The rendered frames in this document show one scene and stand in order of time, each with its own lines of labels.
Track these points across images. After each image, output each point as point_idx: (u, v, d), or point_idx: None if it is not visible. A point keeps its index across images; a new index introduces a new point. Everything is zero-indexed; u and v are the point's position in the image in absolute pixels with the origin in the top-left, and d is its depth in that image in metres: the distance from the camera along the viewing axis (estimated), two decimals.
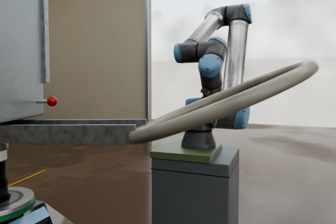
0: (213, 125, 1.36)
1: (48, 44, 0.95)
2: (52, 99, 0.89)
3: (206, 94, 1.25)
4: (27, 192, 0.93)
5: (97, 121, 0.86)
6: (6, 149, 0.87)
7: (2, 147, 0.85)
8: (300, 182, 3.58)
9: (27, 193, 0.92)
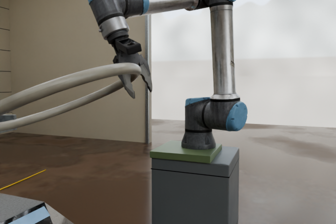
0: (127, 91, 0.92)
1: None
2: None
3: (102, 36, 0.95)
4: None
5: None
6: None
7: None
8: (300, 182, 3.58)
9: None
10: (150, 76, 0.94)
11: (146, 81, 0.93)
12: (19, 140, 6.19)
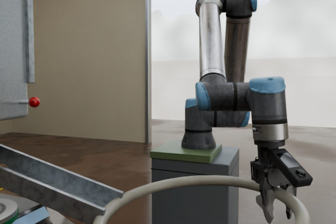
0: (265, 213, 0.75)
1: (33, 43, 0.92)
2: (33, 100, 0.85)
3: (253, 136, 0.77)
4: (8, 203, 0.92)
5: (75, 176, 0.82)
6: None
7: None
8: None
9: (9, 204, 0.91)
10: None
11: (289, 207, 0.76)
12: (19, 140, 6.19)
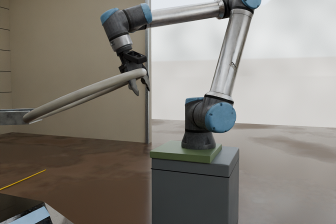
0: (133, 90, 1.24)
1: None
2: None
3: (112, 49, 1.25)
4: None
5: (4, 110, 1.17)
6: None
7: None
8: (300, 182, 3.58)
9: None
10: (149, 79, 1.27)
11: (146, 83, 1.26)
12: (19, 140, 6.19)
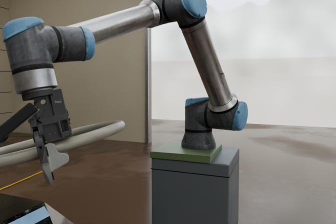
0: None
1: None
2: None
3: None
4: None
5: None
6: None
7: None
8: (300, 182, 3.58)
9: None
10: (41, 166, 0.63)
11: (43, 171, 0.65)
12: (19, 140, 6.19)
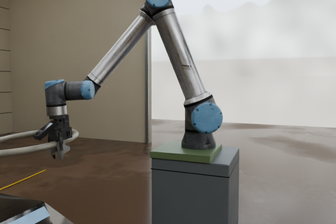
0: (51, 152, 1.42)
1: None
2: None
3: None
4: None
5: None
6: None
7: None
8: (300, 182, 3.58)
9: None
10: (60, 151, 1.36)
11: (58, 153, 1.37)
12: (19, 140, 6.19)
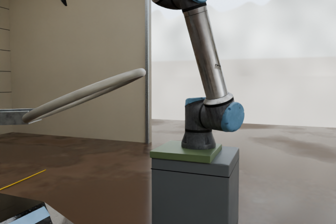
0: None
1: None
2: None
3: None
4: None
5: (3, 110, 1.18)
6: None
7: None
8: (300, 182, 3.58)
9: None
10: None
11: None
12: (19, 140, 6.19)
